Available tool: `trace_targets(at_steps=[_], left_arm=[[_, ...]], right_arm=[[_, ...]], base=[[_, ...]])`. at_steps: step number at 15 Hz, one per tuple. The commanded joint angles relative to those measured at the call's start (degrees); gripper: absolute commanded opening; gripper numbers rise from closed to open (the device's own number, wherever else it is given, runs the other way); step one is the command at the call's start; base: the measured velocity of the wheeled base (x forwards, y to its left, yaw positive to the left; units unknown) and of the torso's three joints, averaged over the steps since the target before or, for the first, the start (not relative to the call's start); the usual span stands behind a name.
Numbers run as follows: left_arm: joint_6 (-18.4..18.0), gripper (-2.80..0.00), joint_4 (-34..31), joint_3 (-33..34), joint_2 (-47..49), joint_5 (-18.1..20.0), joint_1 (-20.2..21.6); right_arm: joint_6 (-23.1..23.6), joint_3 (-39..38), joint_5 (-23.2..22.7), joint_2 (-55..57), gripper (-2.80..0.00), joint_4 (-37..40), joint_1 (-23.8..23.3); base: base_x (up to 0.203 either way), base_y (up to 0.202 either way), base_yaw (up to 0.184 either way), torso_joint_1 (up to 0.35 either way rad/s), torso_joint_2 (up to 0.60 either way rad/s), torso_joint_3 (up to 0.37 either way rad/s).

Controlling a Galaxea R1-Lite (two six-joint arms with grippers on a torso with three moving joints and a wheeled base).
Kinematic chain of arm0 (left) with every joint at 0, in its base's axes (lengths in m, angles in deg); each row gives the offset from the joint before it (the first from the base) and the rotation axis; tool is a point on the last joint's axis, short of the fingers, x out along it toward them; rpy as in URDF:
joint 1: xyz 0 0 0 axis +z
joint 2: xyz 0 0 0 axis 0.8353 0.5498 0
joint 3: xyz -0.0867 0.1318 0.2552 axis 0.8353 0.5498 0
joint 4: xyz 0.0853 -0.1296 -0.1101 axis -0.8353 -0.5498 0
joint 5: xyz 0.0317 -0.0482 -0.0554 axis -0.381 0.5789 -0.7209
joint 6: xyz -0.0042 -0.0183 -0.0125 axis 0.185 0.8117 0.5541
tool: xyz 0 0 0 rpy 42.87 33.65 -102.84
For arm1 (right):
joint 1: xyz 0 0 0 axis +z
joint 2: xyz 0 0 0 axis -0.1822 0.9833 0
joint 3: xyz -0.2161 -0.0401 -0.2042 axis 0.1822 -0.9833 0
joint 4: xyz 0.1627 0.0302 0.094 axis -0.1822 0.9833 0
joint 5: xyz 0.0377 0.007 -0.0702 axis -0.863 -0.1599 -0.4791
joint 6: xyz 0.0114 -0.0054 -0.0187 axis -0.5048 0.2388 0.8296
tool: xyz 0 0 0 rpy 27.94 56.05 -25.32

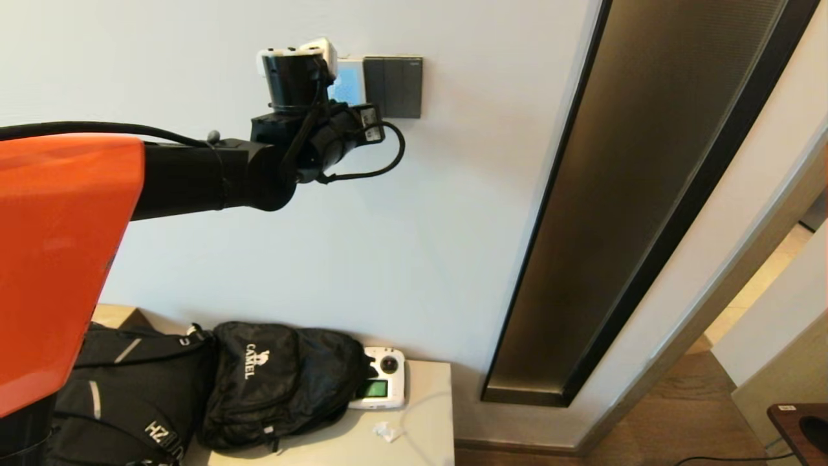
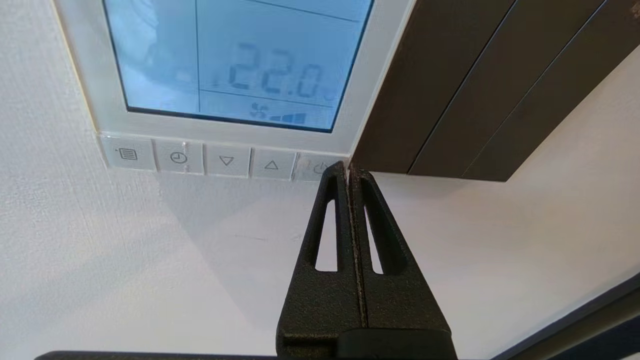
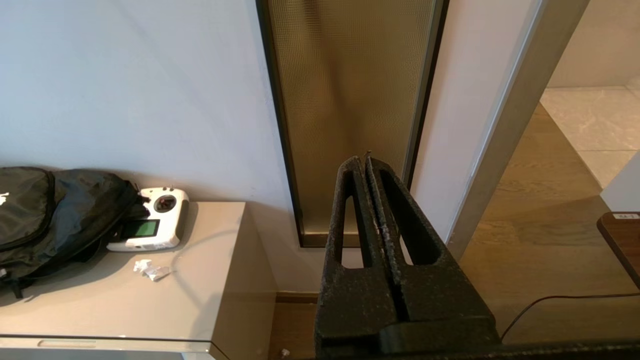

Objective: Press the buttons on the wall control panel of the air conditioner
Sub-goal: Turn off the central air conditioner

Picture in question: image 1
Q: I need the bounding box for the white wall thermostat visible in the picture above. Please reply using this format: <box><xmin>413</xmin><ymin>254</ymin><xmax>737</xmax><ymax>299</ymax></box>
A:
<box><xmin>327</xmin><ymin>56</ymin><xmax>368</xmax><ymax>108</ymax></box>

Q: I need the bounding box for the white radio remote controller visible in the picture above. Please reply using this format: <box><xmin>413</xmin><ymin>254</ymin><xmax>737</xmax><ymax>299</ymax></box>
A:
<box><xmin>347</xmin><ymin>347</ymin><xmax>408</xmax><ymax>412</ymax></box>

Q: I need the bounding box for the black Camel backpack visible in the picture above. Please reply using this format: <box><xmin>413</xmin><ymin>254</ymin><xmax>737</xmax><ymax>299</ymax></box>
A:
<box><xmin>197</xmin><ymin>322</ymin><xmax>380</xmax><ymax>453</ymax></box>

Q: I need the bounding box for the beige side cabinet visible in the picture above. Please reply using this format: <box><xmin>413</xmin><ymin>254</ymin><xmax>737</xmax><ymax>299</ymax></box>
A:
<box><xmin>181</xmin><ymin>360</ymin><xmax>456</xmax><ymax>466</ymax></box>

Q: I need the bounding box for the light wooden desk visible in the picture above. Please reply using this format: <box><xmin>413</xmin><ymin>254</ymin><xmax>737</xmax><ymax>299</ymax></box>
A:
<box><xmin>92</xmin><ymin>304</ymin><xmax>156</xmax><ymax>332</ymax></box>

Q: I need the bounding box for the large black HZ backpack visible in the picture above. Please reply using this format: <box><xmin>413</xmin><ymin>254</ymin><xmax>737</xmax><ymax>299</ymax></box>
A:
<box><xmin>45</xmin><ymin>322</ymin><xmax>218</xmax><ymax>466</ymax></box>

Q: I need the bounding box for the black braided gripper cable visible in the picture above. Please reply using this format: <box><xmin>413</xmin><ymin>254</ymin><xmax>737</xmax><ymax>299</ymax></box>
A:
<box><xmin>315</xmin><ymin>120</ymin><xmax>407</xmax><ymax>185</ymax></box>

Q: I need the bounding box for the dark grey wall switch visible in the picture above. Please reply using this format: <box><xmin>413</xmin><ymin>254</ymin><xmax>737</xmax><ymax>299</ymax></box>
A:
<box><xmin>362</xmin><ymin>55</ymin><xmax>424</xmax><ymax>120</ymax></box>

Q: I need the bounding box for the bronze glass panel black frame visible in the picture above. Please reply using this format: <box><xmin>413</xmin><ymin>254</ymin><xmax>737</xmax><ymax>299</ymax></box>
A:
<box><xmin>480</xmin><ymin>0</ymin><xmax>823</xmax><ymax>409</ymax></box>

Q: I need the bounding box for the black arm hose cable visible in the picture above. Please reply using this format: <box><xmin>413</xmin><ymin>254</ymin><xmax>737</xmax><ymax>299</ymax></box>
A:
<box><xmin>0</xmin><ymin>121</ymin><xmax>222</xmax><ymax>148</ymax></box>

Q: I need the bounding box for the grey metal door frame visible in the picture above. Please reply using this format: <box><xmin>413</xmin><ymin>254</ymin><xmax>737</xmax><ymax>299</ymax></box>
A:
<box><xmin>574</xmin><ymin>122</ymin><xmax>828</xmax><ymax>458</ymax></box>

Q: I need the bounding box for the black floor cable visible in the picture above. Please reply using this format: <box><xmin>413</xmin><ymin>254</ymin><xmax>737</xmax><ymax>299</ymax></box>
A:
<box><xmin>673</xmin><ymin>452</ymin><xmax>787</xmax><ymax>466</ymax></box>

